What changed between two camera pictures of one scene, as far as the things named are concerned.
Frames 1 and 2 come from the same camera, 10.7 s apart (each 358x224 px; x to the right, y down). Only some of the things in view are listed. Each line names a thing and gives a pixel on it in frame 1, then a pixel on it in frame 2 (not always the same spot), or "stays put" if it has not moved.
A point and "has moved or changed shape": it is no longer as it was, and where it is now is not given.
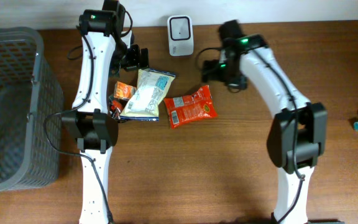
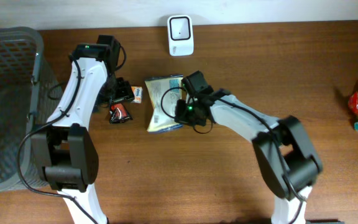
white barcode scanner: (180, 35) stays put
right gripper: (211, 66) → (181, 116)
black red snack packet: (115, 106) stays put
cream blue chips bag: (151, 86) → (165, 92)
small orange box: (123, 91) has moved or changed shape
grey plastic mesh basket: (20, 86) stays put
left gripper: (136, 60) → (125, 92)
